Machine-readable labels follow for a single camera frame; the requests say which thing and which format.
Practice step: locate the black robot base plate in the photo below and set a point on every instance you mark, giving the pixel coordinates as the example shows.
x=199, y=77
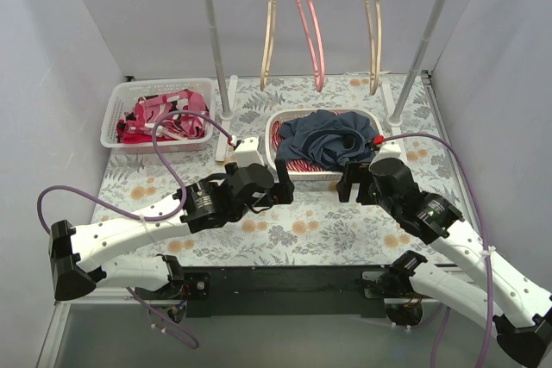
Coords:
x=287, y=290

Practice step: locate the blue tank top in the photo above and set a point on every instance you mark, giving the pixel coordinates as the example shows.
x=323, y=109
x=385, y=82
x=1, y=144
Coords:
x=357, y=134

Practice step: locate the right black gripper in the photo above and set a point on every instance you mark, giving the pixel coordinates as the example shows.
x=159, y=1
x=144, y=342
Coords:
x=359, y=190

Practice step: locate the white oval laundry basket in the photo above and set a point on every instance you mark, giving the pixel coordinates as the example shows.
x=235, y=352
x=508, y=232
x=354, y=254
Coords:
x=291, y=114

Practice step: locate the pink plastic hanger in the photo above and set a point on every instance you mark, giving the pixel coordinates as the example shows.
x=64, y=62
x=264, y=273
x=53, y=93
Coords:
x=308, y=17

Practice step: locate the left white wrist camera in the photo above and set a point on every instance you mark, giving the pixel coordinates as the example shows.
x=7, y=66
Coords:
x=247, y=152

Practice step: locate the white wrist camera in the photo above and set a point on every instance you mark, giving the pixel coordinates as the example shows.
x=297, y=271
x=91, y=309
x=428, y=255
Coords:
x=388, y=150
x=247, y=152

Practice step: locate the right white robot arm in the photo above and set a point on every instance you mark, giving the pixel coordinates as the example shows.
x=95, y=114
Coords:
x=499, y=297

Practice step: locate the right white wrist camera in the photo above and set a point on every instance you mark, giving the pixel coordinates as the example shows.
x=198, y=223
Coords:
x=388, y=150

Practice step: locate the white rectangular laundry basket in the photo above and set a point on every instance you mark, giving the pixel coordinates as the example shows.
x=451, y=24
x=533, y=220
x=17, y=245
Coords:
x=125, y=96

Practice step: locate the beige wooden hanger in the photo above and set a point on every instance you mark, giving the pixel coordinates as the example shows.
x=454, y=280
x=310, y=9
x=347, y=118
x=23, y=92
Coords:
x=268, y=44
x=374, y=26

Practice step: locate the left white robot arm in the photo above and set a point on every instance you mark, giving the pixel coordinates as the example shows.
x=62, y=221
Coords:
x=84, y=258

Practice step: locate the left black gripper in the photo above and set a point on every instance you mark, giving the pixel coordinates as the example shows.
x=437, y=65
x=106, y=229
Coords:
x=275, y=191

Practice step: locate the red striped white garment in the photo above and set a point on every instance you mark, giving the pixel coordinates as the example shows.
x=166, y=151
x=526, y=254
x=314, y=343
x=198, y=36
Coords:
x=302, y=163

